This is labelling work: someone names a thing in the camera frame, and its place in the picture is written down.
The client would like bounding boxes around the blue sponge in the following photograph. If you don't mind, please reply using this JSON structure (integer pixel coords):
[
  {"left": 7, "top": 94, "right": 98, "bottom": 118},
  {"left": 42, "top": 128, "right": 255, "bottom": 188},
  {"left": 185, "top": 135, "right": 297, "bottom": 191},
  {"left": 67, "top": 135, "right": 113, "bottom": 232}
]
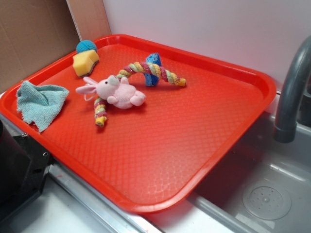
[{"left": 144, "top": 53, "right": 162, "bottom": 86}]

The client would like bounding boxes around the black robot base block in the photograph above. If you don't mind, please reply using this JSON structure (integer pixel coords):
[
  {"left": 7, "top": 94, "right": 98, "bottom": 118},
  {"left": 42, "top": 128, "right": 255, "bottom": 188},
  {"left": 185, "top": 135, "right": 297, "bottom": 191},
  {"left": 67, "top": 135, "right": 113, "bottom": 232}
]
[{"left": 0, "top": 122, "right": 52, "bottom": 223}]

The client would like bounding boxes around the brown cardboard panel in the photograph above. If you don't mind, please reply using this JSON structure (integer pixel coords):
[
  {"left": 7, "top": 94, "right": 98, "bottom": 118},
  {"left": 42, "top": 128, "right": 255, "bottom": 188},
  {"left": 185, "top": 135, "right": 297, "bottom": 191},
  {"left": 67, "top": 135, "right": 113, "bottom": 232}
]
[{"left": 0, "top": 0, "right": 111, "bottom": 92}]

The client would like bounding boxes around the grey plastic sink basin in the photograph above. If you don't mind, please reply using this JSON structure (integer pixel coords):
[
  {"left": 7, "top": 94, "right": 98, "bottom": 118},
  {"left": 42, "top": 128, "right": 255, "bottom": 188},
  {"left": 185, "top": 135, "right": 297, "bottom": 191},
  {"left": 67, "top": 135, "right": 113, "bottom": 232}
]
[{"left": 146, "top": 102, "right": 311, "bottom": 233}]

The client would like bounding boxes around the multicolour twisted rope toy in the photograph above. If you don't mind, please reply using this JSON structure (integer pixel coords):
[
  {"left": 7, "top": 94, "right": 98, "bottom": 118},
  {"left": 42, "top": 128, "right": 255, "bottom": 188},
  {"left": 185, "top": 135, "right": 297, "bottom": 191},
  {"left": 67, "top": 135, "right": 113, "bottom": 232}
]
[{"left": 94, "top": 62, "right": 186, "bottom": 127}]

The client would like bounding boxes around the grey toy faucet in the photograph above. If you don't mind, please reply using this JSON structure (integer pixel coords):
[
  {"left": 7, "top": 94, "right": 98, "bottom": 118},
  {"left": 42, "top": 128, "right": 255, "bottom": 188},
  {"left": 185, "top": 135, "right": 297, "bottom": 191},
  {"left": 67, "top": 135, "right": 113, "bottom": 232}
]
[{"left": 273, "top": 37, "right": 311, "bottom": 143}]

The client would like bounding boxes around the pink plush bunny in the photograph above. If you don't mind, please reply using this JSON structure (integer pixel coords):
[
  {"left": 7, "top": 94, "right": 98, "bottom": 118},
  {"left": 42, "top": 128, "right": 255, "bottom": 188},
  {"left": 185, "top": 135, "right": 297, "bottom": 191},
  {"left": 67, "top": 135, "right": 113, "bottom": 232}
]
[{"left": 76, "top": 75, "right": 146, "bottom": 110}]

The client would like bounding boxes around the light blue terry cloth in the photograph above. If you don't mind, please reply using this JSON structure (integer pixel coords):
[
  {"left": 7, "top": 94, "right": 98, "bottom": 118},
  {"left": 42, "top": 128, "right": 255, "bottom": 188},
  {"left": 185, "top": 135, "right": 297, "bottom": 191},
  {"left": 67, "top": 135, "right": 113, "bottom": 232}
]
[{"left": 17, "top": 81, "right": 69, "bottom": 133}]

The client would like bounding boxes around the red plastic tray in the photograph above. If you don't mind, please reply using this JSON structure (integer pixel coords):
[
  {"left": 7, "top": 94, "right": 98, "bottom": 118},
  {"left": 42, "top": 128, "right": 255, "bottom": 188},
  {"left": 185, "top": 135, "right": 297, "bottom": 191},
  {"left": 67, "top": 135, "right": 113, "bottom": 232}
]
[{"left": 0, "top": 35, "right": 276, "bottom": 214}]

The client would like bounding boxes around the blue knitted ball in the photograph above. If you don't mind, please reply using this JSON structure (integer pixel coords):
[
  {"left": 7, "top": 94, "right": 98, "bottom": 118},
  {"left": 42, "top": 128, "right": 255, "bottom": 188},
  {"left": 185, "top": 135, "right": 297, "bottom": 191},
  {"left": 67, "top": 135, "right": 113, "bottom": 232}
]
[{"left": 76, "top": 40, "right": 98, "bottom": 53}]

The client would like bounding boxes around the yellow scrub sponge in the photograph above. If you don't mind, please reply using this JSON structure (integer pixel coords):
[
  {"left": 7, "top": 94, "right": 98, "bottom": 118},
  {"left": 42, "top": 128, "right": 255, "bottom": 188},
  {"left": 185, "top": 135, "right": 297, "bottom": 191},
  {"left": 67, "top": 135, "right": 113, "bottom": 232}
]
[{"left": 72, "top": 50, "right": 100, "bottom": 77}]

